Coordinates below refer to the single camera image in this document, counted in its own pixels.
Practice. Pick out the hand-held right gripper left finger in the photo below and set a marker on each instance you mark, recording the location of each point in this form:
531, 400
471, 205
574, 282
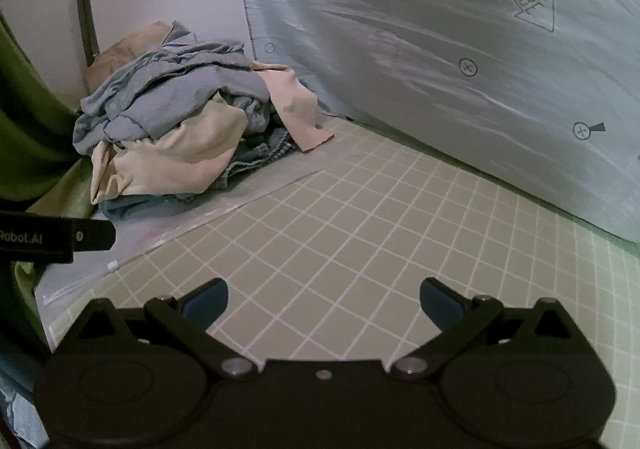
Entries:
206, 300

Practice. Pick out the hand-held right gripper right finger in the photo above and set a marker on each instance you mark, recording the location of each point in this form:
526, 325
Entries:
440, 301

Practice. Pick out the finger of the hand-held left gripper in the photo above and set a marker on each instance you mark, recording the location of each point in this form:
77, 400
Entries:
95, 235

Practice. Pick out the blue grey shorts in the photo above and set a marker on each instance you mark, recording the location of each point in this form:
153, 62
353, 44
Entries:
175, 79

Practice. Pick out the dull blue garment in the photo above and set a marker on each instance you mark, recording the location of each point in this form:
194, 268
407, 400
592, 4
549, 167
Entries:
130, 206

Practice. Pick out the clear plastic sheet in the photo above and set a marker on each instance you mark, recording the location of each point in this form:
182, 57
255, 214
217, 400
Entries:
165, 234

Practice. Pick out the green cloth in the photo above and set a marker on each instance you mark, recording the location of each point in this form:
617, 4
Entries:
30, 129

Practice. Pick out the green checked mat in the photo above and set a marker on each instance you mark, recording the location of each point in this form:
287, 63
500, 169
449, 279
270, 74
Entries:
350, 239

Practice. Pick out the cream garment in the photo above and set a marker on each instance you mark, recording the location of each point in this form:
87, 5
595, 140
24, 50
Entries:
170, 154

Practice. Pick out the denim garment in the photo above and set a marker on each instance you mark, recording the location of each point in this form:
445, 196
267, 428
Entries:
260, 149

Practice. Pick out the tan cloth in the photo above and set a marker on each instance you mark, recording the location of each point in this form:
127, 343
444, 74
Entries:
125, 46

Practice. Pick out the pale pink garment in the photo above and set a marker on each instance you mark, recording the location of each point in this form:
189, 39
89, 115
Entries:
295, 104

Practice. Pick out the pale blue printed sheet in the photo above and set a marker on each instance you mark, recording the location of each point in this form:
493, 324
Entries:
425, 54

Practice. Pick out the dark metal frame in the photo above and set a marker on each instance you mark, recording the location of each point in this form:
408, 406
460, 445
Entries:
82, 14

